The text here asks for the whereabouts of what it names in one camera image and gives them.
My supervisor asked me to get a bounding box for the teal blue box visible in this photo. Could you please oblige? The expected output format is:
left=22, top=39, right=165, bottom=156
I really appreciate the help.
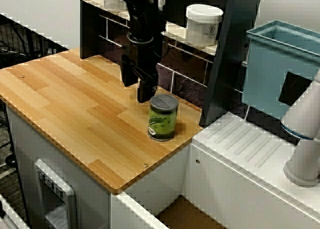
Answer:
left=240, top=19, right=320, bottom=120

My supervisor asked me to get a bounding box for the dark upright panel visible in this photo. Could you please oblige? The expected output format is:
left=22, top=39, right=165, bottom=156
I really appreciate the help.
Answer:
left=199, top=0, right=265, bottom=127

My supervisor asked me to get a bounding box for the aluminium frame rail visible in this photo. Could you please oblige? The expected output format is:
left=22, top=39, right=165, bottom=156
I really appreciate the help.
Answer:
left=0, top=193, right=30, bottom=229

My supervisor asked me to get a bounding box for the black metal stand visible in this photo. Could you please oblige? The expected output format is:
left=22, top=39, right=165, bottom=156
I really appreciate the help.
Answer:
left=0, top=13, right=69, bottom=70

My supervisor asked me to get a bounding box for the white toy kitchen cabinet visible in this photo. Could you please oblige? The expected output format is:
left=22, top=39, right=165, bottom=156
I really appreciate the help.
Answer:
left=4, top=98, right=191, bottom=229

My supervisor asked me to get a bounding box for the green pea can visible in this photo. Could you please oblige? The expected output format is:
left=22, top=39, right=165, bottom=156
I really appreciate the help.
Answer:
left=147, top=93, right=180, bottom=142

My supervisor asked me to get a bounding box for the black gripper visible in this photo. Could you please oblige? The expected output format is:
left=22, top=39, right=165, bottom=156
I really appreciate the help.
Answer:
left=120, top=37, right=164, bottom=104

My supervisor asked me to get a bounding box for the white toy sink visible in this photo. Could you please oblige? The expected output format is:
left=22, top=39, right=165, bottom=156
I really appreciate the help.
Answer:
left=109, top=110, right=320, bottom=229

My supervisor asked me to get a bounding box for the translucent white jar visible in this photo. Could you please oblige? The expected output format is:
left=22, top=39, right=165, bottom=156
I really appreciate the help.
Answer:
left=103, top=0, right=129, bottom=14

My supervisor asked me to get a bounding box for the white printed lidded jar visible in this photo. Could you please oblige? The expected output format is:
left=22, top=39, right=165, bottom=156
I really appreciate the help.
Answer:
left=185, top=3, right=224, bottom=48

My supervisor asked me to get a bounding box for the grey toy faucet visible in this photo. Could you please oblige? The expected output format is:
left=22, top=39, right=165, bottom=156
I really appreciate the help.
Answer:
left=279, top=68, right=320, bottom=189

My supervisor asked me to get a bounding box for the white shelf board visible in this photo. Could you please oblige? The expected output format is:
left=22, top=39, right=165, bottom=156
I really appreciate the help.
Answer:
left=83, top=0, right=219, bottom=57

